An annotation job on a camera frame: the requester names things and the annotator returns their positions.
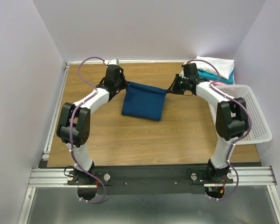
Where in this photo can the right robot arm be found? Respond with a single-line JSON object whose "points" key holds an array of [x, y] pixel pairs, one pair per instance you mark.
{"points": [[232, 119]]}

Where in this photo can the teal folded t shirt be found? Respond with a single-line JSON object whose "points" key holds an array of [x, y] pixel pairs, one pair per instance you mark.
{"points": [[212, 77]]}

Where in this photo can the white table edge strip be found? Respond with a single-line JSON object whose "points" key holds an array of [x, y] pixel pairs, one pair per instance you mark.
{"points": [[126, 61]]}

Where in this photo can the white folded t shirt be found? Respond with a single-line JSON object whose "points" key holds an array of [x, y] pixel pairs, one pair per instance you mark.
{"points": [[223, 66]]}

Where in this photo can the white plastic basket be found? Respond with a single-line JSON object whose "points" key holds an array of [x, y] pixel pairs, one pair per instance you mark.
{"points": [[260, 131]]}

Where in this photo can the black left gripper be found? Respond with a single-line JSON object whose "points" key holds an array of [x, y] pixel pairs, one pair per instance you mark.
{"points": [[125, 83]]}

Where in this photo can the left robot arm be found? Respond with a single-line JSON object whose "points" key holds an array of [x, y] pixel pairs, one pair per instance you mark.
{"points": [[75, 119]]}

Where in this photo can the aluminium frame rail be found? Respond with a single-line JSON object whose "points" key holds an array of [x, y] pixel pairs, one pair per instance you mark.
{"points": [[43, 177]]}

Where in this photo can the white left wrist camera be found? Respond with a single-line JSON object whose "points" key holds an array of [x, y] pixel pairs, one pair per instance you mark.
{"points": [[114, 61]]}

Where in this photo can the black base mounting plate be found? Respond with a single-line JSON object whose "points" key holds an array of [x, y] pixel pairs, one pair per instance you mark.
{"points": [[147, 180]]}

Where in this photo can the pink folded t shirt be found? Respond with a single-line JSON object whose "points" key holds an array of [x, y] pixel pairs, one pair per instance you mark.
{"points": [[215, 83]]}

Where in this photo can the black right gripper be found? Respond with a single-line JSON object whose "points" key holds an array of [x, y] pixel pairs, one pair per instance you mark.
{"points": [[173, 88]]}

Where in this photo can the dark blue t shirt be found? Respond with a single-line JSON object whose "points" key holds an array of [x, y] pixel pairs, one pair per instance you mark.
{"points": [[143, 101]]}

